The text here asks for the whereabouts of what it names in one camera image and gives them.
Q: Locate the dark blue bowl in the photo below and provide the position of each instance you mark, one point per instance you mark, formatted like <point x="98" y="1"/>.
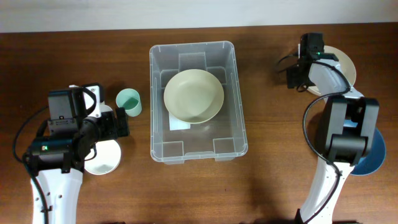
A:
<point x="375" y="159"/>

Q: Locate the green plastic cup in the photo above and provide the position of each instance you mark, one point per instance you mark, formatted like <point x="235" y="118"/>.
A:
<point x="130" y="100"/>

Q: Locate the beige plate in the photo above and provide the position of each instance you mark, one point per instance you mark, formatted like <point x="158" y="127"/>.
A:
<point x="343" y="67"/>

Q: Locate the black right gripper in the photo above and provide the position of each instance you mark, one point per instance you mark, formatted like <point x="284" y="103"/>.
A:
<point x="292" y="77"/>

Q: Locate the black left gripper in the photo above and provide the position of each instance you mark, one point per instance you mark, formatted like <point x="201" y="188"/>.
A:
<point x="112" y="130"/>

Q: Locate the clear plastic storage bin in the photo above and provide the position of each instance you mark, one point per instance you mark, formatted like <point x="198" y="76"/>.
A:
<point x="222" y="138"/>

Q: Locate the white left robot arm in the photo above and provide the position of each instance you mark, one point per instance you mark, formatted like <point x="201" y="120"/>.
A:
<point x="79" y="136"/>

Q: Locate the beige plastic bowl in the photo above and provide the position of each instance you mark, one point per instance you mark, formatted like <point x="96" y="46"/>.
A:
<point x="194" y="96"/>

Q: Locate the cream plastic cup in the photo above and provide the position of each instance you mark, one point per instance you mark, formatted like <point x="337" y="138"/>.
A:
<point x="105" y="110"/>

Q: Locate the white plastic bowl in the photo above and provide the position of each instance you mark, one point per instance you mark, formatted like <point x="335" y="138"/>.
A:
<point x="104" y="159"/>

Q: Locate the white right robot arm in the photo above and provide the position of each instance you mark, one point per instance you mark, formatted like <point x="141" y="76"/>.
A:
<point x="338" y="126"/>

